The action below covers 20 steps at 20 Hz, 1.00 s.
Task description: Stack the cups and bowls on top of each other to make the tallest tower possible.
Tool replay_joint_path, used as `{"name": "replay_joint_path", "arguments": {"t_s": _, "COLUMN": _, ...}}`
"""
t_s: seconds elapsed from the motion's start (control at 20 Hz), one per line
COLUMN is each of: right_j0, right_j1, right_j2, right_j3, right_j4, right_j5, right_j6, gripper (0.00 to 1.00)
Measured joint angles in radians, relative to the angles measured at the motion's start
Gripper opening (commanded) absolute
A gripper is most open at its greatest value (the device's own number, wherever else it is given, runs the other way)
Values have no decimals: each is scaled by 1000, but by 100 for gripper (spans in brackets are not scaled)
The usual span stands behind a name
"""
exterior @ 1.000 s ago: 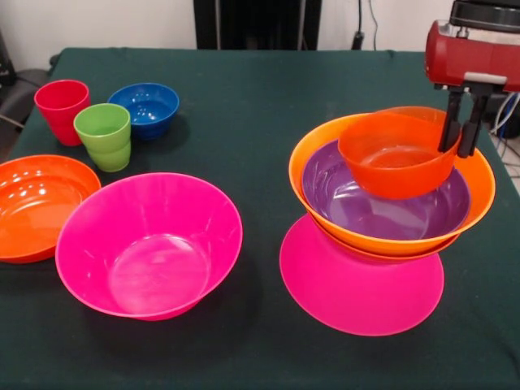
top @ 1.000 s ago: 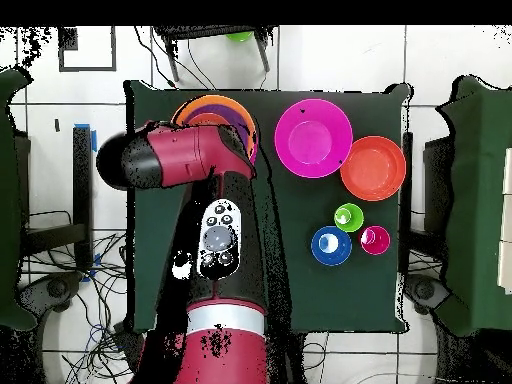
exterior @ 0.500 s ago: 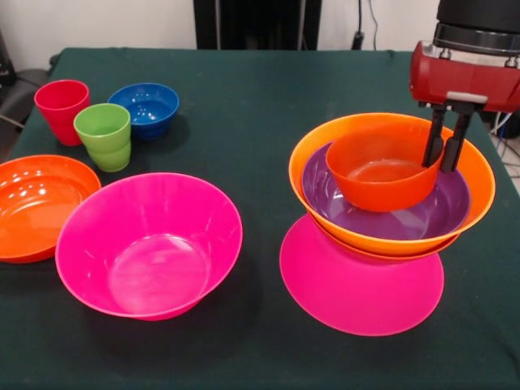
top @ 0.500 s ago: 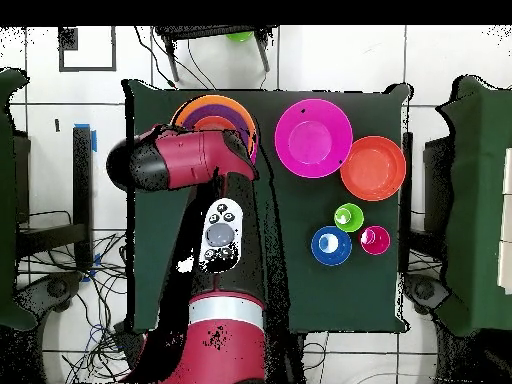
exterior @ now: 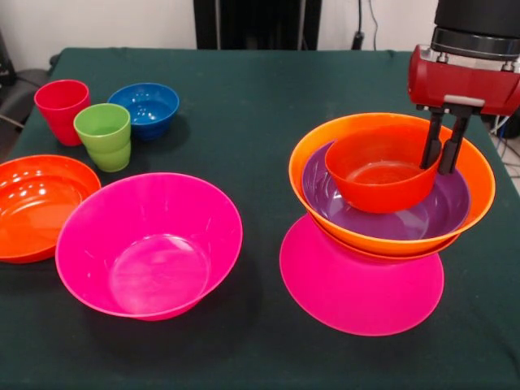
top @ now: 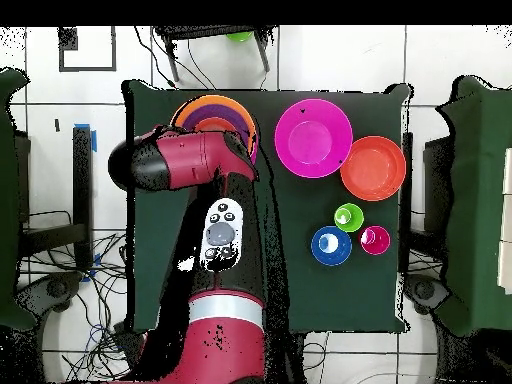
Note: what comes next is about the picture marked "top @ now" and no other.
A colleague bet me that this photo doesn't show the blue bowl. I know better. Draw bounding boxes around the blue bowl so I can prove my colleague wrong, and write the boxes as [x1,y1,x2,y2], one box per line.
[310,225,354,267]

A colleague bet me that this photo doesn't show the dark green tablecloth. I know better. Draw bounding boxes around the dark green tablecloth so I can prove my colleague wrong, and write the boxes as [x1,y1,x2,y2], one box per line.
[121,78,413,335]

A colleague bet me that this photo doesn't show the black stool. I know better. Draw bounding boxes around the black stool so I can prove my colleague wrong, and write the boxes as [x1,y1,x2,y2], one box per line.
[153,25,278,83]

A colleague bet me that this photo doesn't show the red cup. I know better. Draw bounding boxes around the red cup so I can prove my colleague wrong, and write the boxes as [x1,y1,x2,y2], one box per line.
[358,225,392,256]

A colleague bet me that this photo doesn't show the black cable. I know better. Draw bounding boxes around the black cable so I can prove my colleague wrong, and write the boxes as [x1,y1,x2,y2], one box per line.
[133,25,177,89]

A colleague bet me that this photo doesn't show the black table frame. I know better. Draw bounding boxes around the black table frame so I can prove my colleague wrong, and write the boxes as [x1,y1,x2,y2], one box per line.
[17,126,94,273]
[400,131,414,277]

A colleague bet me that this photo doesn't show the shallow red-orange bowl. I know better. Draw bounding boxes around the shallow red-orange bowl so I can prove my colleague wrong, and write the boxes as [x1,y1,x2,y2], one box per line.
[340,135,408,202]

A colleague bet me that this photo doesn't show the green cloth side table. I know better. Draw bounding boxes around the green cloth side table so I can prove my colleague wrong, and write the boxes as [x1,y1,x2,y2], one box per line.
[434,75,512,337]
[0,68,37,331]

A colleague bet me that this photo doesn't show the small red bowl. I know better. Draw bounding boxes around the small red bowl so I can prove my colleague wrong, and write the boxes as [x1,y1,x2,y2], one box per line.
[193,116,241,135]

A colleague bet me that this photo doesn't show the white boxes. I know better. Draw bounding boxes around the white boxes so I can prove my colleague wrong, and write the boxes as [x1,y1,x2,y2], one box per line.
[496,147,512,295]

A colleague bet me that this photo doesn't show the orange bowl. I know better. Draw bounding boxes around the orange bowl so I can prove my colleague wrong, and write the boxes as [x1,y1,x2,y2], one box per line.
[170,94,258,157]

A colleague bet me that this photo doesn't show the blue tape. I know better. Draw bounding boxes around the blue tape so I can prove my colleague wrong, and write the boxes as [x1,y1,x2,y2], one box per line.
[73,123,98,153]

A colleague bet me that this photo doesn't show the black office chair base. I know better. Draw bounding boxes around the black office chair base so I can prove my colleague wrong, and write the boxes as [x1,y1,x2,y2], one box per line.
[403,273,450,316]
[17,271,85,317]

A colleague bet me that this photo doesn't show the green cup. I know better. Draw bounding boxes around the green cup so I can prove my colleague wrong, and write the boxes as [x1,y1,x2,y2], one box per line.
[334,202,365,234]

